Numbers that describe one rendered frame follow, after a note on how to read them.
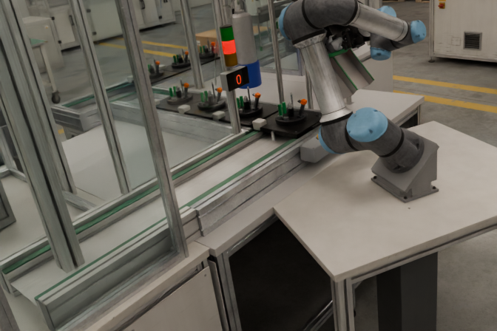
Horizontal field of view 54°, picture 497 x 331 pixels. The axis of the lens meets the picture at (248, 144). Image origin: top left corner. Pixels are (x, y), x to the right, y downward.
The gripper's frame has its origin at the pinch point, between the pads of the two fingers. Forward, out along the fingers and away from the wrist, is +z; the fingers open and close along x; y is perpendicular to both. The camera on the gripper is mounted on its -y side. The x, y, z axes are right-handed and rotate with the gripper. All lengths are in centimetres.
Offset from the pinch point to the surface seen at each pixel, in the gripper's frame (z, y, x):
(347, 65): 16.3, 9.5, 15.1
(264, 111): 27.1, 20.7, -29.2
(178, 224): -32, 53, -97
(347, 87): 9.6, 20.6, 6.4
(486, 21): 186, -33, 342
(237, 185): -20, 47, -71
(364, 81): 13.0, 19.4, 20.0
